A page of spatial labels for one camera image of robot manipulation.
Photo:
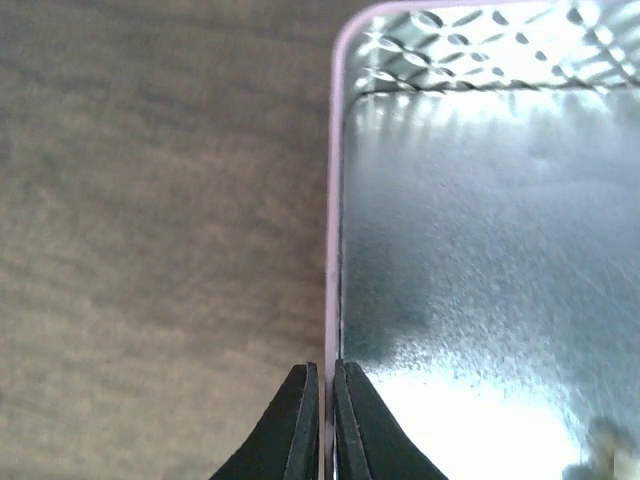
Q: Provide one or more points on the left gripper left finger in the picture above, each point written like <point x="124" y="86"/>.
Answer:
<point x="284" y="444"/>

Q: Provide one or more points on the white chess pawn in tin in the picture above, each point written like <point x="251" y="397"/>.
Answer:
<point x="612" y="453"/>

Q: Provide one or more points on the pink metal tin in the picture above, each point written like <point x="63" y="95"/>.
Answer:
<point x="483" y="229"/>

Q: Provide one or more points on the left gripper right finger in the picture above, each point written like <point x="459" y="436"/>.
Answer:
<point x="369" y="442"/>

